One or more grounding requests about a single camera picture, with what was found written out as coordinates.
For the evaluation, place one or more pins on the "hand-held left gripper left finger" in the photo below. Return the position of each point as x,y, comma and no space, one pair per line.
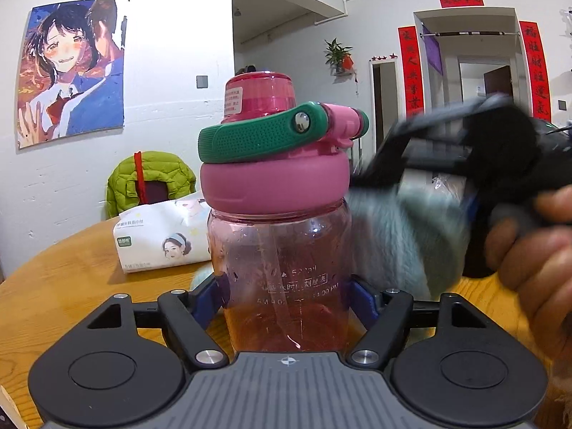
208,301

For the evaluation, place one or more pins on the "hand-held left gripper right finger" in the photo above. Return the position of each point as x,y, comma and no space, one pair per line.
364,306

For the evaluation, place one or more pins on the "purple curtain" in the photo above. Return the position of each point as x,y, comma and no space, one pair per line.
432,53

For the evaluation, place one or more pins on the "maroon banquet chair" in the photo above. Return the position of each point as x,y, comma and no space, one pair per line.
156,192

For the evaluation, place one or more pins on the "green puffer jacket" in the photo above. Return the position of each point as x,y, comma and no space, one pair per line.
120,183

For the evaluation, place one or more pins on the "wall poster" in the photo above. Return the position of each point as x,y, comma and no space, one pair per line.
67,76

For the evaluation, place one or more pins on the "pink water bottle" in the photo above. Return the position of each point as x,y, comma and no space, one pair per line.
272,187

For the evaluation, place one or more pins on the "potted wall plant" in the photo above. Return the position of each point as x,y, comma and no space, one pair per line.
337,53

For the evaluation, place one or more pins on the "teal striped towel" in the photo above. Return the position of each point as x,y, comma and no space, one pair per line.
402,241

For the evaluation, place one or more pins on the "doorway pull-up bar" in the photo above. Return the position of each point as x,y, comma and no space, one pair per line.
469,34

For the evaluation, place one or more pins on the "red paper couplet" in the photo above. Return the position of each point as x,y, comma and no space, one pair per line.
410,71
535,71

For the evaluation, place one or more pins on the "white tissue pack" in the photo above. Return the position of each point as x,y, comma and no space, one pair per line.
152,241

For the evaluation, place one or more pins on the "person's right hand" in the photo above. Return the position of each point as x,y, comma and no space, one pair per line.
545,277

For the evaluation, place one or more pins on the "grey wall switch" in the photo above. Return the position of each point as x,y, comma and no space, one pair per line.
203,81

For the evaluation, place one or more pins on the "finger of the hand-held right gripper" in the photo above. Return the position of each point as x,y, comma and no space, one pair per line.
429,118

